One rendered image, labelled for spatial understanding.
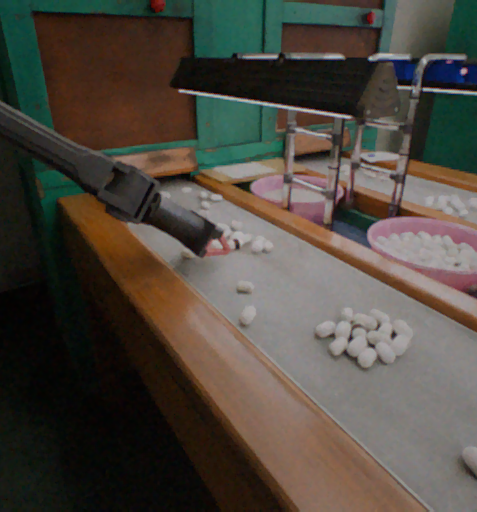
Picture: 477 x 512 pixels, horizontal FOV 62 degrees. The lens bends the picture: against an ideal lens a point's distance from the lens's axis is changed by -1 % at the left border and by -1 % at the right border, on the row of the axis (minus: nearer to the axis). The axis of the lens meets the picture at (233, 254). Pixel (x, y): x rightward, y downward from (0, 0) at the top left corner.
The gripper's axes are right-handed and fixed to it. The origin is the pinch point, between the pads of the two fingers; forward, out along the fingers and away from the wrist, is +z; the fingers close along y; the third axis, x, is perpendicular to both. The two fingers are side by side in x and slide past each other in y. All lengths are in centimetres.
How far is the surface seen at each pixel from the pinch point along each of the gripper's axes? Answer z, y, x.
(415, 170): 68, 18, -55
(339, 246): 15.3, -11.7, -13.1
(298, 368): -5.4, -32.4, 6.8
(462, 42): 176, 114, -200
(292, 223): 15.3, 3.1, -13.0
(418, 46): 187, 158, -207
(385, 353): 1.6, -38.0, -1.1
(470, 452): -3, -53, 2
